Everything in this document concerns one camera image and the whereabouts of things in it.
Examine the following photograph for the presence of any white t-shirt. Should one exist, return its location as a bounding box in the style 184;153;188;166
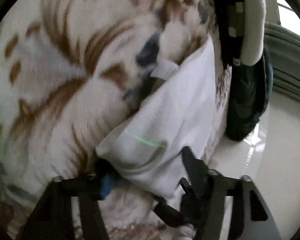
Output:
96;37;216;198

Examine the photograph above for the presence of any white headboard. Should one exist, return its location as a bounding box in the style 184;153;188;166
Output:
209;92;300;239

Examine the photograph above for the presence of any dark green blanket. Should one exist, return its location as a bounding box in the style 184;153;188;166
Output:
225;48;273;141

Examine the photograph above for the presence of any floral bedspread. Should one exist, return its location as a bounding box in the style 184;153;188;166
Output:
0;0;231;239

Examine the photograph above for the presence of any right green curtain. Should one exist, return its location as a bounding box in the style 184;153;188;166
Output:
264;22;300;102

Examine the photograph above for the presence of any folded black garment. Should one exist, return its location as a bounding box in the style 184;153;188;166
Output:
213;0;245;69

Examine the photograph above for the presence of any folded white fleece garment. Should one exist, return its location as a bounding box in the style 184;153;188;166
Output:
240;0;266;66

